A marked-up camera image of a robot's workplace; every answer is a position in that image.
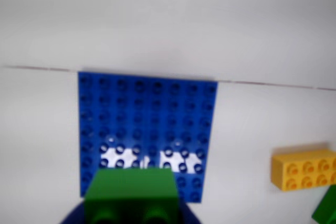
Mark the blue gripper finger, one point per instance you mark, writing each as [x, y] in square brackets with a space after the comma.
[187, 216]
[74, 216]

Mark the green 2x2 block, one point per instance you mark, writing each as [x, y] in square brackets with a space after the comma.
[131, 192]

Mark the yellow 2x4 block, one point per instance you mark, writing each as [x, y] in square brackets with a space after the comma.
[302, 169]

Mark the green 2x4 block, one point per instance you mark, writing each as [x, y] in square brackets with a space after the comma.
[328, 208]

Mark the blue 8x8 stud plate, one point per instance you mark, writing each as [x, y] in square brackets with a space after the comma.
[147, 108]

